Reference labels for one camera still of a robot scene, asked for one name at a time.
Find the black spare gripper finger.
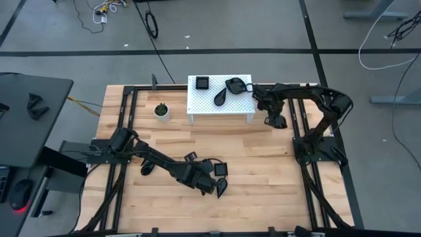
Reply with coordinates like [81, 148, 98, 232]
[27, 105, 51, 121]
[26, 93, 44, 110]

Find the black teardrop mini plate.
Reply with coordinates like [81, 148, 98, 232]
[139, 160, 157, 176]
[213, 86, 228, 107]
[215, 177, 229, 199]

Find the black square mini plate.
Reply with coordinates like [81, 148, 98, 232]
[213, 161, 229, 177]
[195, 76, 211, 91]

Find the black computer mouse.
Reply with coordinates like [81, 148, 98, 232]
[9, 178, 34, 211]

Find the black desk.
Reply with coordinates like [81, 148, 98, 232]
[0, 72, 74, 168]

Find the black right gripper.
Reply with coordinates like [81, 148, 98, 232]
[245, 83, 290, 115]

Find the white power adapter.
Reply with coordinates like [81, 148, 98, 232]
[92, 0, 128, 25]

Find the black leaf-shaped mini plate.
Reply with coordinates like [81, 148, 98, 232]
[224, 76, 248, 95]

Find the yellow floor cable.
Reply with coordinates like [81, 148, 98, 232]
[67, 95, 101, 117]

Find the grey desk foot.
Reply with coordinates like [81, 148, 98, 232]
[343, 0, 409, 21]
[370, 86, 421, 106]

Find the black cable bundle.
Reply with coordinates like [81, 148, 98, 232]
[387, 9, 421, 41]

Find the black aluminium table frame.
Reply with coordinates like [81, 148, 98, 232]
[74, 84, 364, 237]

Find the black coiled cable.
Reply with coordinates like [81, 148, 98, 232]
[133, 0, 177, 85]

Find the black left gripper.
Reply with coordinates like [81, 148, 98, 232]
[177, 159, 220, 198]

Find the white floor cable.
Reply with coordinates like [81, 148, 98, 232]
[357, 8, 421, 71]

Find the white plant pot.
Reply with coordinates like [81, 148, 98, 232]
[153, 102, 171, 122]

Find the white perforated riser shelf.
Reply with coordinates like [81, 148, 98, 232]
[186, 74, 257, 125]

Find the grey side desk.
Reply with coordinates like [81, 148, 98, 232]
[0, 164, 50, 237]

